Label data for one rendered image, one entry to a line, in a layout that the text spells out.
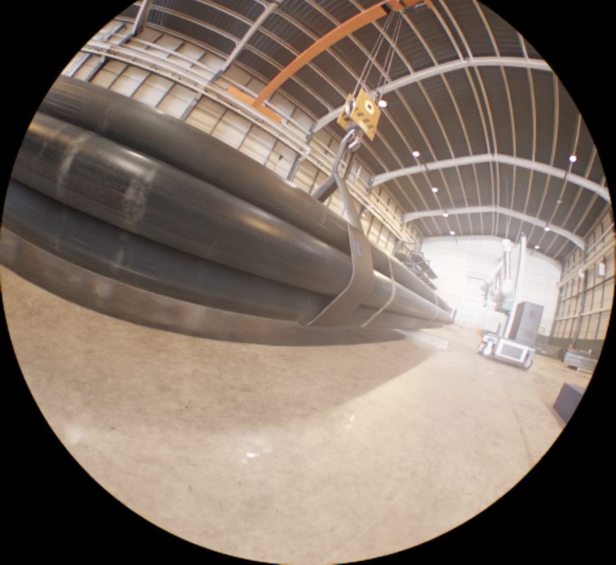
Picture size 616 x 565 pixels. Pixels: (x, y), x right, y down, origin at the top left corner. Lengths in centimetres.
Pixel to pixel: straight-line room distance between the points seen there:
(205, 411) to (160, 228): 36
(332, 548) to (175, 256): 60
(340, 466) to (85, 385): 47
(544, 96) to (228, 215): 1143
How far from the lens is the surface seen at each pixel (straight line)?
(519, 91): 1127
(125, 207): 41
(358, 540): 38
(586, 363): 774
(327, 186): 104
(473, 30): 1010
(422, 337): 241
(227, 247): 42
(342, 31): 638
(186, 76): 1037
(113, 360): 51
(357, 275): 67
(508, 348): 304
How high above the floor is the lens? 32
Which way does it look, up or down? 4 degrees up
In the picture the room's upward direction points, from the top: 20 degrees clockwise
